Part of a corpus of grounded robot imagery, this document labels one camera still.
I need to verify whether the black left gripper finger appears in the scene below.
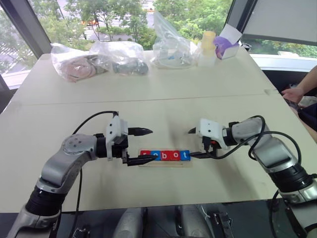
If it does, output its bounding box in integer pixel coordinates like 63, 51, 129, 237
128, 127, 154, 137
126, 155, 156, 167

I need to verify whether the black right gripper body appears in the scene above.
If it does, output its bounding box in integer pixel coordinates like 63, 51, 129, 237
202, 135, 223, 158

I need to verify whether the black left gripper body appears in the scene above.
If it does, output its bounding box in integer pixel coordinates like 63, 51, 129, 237
112, 134, 131, 166

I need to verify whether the grey rounded robot body shape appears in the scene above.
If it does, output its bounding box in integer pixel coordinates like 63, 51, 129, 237
115, 207, 149, 238
178, 204, 211, 238

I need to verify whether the person's bare hand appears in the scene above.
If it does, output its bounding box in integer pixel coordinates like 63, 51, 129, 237
282, 87, 307, 103

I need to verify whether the wooden block tray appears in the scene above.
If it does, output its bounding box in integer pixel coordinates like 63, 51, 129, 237
137, 158, 194, 169

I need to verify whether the plastic bag with dark items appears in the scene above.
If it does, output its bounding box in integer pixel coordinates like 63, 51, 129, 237
90, 41, 151, 76

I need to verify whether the clear plastic container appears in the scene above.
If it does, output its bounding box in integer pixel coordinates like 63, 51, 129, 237
198, 53, 216, 67

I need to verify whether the plastic bag with white items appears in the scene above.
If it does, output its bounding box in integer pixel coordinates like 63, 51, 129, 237
151, 11, 199, 69

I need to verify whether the purple and white box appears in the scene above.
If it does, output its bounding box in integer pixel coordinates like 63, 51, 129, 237
213, 24, 243, 60

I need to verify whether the pale yellow plastic bottle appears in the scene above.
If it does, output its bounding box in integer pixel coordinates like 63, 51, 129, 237
202, 31, 216, 57

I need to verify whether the plastic bag with pink items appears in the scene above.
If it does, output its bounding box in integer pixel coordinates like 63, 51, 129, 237
51, 42, 112, 84

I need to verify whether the white roller blind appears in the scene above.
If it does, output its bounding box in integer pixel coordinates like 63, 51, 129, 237
244, 0, 317, 41

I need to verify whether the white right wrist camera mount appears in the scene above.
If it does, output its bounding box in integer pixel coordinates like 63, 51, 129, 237
195, 118, 227, 149

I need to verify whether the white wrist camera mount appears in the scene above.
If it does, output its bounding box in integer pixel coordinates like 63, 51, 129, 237
106, 117, 129, 162
195, 118, 227, 149

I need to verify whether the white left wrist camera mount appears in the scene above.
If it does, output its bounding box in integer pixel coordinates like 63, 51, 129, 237
106, 117, 129, 162

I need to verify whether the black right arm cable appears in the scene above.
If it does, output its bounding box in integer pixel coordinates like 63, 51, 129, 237
203, 115, 302, 174

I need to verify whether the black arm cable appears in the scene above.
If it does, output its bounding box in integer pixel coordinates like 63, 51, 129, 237
203, 115, 302, 174
73, 111, 119, 214

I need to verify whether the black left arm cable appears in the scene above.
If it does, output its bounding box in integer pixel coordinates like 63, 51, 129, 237
73, 111, 119, 214

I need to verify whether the dark window frame post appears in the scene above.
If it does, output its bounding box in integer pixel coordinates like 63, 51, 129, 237
4, 0, 53, 60

